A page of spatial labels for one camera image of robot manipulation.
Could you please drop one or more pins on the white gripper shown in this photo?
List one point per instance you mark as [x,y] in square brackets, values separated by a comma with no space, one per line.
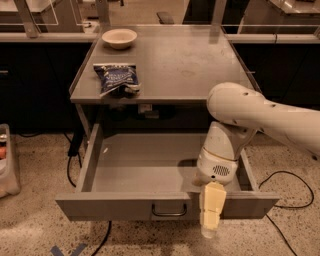
[215,169]

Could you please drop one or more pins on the grey top drawer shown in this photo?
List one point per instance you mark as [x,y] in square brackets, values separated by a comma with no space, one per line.
[136,175]

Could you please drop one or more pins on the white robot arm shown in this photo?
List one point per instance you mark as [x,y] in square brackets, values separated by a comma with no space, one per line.
[239,113]

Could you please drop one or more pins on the grey drawer cabinet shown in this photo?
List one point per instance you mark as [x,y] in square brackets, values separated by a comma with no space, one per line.
[176,65]

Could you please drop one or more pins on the blue chip bag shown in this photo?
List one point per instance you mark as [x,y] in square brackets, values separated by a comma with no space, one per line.
[117,78]

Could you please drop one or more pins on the white bowl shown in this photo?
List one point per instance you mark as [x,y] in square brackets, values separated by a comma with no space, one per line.
[119,38]

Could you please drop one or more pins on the clear plastic bin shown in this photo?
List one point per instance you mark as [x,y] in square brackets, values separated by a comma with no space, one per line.
[9,165]

